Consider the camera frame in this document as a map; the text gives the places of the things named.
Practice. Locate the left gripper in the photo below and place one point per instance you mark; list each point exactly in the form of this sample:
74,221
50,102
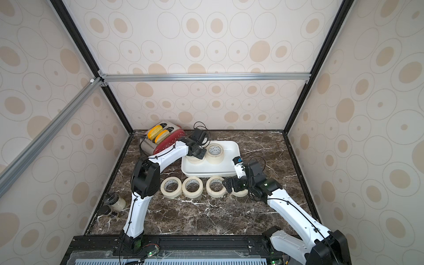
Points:
202,153

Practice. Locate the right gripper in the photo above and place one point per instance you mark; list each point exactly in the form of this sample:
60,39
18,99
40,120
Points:
237,182

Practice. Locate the masking tape roll four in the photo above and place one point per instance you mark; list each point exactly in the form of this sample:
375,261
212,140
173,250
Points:
215,187

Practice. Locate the white plastic storage box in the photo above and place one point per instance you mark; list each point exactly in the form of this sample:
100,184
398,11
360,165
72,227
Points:
206,170

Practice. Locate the masking tape roll three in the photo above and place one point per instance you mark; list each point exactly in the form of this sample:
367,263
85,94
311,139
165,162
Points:
192,187

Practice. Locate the masking tape roll five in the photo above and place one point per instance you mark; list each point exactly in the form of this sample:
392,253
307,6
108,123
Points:
171,187

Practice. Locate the masking tape roll one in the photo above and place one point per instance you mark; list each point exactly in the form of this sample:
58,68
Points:
194,160

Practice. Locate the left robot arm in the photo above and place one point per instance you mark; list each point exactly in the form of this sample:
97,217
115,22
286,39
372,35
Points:
146,182

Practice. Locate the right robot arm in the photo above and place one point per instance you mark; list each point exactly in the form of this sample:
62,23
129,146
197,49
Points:
298,222

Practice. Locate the masking tape roll six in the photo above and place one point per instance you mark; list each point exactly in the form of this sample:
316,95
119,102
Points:
240,194

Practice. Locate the masking tape roll two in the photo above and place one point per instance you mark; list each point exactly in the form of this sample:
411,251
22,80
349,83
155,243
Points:
214,154

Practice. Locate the yellow toast slice right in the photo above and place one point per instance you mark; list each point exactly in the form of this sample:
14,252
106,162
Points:
161,136

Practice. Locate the yellow toast slice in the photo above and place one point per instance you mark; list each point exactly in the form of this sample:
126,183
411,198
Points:
154,132
161,136

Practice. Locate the yellow toast slice left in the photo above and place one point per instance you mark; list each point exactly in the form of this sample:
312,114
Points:
154,132

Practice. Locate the red polka-dot toaster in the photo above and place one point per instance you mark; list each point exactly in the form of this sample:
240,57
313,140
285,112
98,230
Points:
149,148

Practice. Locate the clear jar black lid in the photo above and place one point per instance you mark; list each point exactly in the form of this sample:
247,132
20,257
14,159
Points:
114,201

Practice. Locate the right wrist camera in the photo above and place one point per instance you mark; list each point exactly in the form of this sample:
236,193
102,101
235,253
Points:
239,167

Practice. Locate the horizontal aluminium frame bar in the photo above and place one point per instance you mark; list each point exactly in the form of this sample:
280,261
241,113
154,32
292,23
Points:
206,77

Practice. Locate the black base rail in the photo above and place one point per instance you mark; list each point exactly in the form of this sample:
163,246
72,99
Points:
177,250

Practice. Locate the diagonal aluminium frame bar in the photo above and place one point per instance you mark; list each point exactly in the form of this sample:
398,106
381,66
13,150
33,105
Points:
14,170

